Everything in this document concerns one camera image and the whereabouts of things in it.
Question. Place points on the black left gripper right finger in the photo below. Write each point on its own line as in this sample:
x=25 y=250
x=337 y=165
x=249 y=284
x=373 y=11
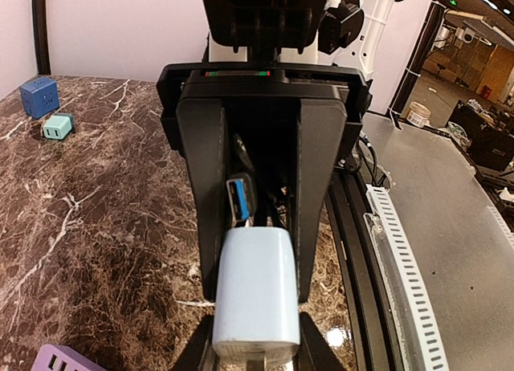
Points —
x=314 y=353

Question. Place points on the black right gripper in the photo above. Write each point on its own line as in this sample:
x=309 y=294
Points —
x=197 y=99

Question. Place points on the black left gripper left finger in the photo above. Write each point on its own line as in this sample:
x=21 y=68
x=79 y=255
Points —
x=198 y=354

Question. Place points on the light blue charger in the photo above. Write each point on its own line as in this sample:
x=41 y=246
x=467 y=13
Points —
x=256 y=315

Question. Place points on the purple power strip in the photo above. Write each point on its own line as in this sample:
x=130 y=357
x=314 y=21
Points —
x=62 y=358

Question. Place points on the dark blue cube socket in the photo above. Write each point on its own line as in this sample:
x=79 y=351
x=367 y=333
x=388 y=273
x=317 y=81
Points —
x=39 y=97

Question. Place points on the white plastic tub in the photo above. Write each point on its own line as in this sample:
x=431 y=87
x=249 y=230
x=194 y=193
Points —
x=418 y=114

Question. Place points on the teal small charger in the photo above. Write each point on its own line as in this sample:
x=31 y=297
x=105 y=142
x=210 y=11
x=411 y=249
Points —
x=58 y=126

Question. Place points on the black front aluminium rail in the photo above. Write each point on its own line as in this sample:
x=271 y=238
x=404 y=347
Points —
x=375 y=339

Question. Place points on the white slotted cable duct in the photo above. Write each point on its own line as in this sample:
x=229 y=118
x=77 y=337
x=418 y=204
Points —
x=414 y=320

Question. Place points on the right black frame post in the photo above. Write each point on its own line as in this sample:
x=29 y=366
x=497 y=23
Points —
x=423 y=45

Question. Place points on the black frame post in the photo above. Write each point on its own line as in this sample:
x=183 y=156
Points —
x=39 y=20
x=423 y=45

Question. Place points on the left black frame post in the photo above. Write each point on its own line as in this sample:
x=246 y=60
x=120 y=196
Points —
x=39 y=20

